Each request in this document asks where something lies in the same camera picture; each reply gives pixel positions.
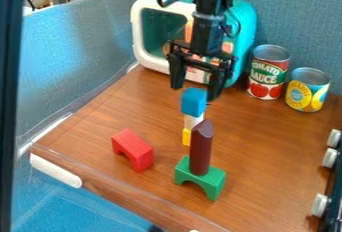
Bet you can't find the toy stove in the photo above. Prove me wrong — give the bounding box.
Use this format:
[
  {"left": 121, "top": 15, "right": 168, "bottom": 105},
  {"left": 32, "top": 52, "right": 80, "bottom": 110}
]
[{"left": 309, "top": 127, "right": 342, "bottom": 232}]

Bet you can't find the blue cube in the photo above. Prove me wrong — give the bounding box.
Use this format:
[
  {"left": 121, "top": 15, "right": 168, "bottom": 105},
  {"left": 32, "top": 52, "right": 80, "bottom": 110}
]
[{"left": 179, "top": 87, "right": 210, "bottom": 117}]

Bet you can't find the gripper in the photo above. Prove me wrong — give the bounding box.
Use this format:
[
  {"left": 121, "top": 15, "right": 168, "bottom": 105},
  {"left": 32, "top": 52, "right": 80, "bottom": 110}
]
[{"left": 165, "top": 39, "right": 238, "bottom": 103}]

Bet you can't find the dark red cylinder block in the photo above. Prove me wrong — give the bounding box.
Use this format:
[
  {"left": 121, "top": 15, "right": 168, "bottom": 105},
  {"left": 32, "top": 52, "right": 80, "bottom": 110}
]
[{"left": 188, "top": 118, "right": 216, "bottom": 177}]

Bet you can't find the toy microwave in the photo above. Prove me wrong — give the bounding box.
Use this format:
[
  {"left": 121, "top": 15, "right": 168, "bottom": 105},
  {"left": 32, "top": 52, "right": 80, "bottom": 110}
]
[{"left": 129, "top": 0, "right": 260, "bottom": 89}]

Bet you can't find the yellow block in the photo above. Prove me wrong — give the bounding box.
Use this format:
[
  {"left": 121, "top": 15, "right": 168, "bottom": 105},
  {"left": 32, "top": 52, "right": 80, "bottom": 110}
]
[{"left": 180, "top": 127, "right": 194, "bottom": 147}]

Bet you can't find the yellow and blue can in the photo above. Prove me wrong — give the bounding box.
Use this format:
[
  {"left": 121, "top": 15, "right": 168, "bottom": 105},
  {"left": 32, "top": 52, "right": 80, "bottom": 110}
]
[{"left": 283, "top": 66, "right": 333, "bottom": 113}]

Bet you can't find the red tomato sauce can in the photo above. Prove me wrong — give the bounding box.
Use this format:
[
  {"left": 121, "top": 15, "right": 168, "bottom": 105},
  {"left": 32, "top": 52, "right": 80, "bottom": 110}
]
[{"left": 245, "top": 43, "right": 293, "bottom": 101}]

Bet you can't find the green arch block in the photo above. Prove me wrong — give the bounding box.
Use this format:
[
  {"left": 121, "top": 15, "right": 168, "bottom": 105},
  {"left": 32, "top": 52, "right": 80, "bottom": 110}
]
[{"left": 172, "top": 155, "right": 228, "bottom": 203}]

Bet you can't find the white block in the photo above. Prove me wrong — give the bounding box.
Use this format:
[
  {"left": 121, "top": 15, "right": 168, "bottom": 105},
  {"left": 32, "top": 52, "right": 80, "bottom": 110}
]
[{"left": 183, "top": 111, "right": 206, "bottom": 132}]

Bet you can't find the red arch block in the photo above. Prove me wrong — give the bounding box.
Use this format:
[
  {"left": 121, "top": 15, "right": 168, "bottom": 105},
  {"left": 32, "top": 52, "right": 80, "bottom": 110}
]
[{"left": 109, "top": 128, "right": 157, "bottom": 173}]

